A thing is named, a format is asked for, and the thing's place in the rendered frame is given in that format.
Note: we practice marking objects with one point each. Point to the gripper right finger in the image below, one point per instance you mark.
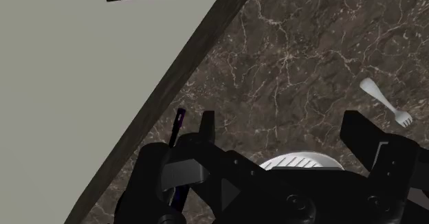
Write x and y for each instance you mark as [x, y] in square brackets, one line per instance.
[395, 163]

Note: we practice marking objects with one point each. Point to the white ribbed plate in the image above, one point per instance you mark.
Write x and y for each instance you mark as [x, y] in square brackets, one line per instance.
[301, 159]

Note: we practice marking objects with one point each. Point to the dark purple pen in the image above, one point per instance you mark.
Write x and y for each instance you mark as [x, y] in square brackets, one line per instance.
[180, 116]

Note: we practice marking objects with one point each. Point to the white plastic fork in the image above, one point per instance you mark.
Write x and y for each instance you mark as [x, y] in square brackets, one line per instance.
[370, 88]

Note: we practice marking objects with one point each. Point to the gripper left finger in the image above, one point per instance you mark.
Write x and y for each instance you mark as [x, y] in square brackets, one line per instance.
[194, 149]

